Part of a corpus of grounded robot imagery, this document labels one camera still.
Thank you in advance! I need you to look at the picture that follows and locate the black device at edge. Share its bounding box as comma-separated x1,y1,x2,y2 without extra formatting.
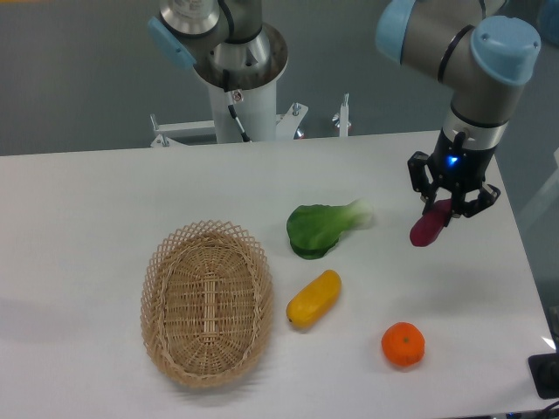
528,353,558,400

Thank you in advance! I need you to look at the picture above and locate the green bok choy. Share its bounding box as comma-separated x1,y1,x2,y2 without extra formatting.
286,199,373,260

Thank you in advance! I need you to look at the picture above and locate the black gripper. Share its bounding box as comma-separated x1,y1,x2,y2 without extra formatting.
407,130,501,218

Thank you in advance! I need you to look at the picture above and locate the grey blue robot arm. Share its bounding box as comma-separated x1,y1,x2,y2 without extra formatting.
148,1,541,218

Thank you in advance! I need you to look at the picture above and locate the yellow mango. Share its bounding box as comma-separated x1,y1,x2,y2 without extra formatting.
286,270,342,329

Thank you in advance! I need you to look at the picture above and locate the black white cable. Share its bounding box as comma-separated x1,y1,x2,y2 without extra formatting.
221,69,252,143

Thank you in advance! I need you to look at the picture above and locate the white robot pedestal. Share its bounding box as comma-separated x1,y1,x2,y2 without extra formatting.
195,24,288,144

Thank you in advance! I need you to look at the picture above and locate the white metal base frame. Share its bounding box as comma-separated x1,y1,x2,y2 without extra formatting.
150,93,352,148

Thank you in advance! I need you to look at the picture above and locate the orange tangerine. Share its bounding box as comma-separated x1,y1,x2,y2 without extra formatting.
381,322,425,367

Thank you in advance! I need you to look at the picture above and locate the purple sweet potato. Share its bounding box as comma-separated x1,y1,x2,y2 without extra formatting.
410,199,452,247

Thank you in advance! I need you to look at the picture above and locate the woven wicker basket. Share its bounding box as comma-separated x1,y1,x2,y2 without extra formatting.
141,221,273,388

